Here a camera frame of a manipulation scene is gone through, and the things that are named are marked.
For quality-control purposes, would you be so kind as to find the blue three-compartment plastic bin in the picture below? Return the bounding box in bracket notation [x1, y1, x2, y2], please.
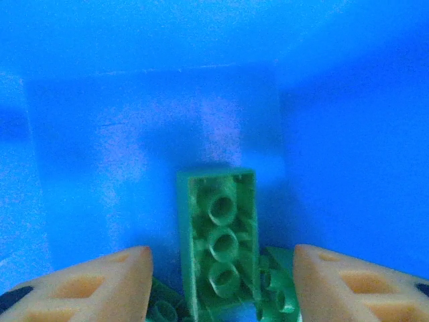
[0, 0, 429, 322]

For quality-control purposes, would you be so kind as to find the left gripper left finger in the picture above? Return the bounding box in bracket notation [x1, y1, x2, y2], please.
[0, 245, 155, 322]

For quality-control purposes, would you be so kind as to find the long green lego brick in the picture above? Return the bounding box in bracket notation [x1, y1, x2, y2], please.
[176, 166, 261, 322]

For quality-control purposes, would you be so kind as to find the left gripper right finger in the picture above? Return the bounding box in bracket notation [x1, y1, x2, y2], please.
[292, 244, 429, 322]

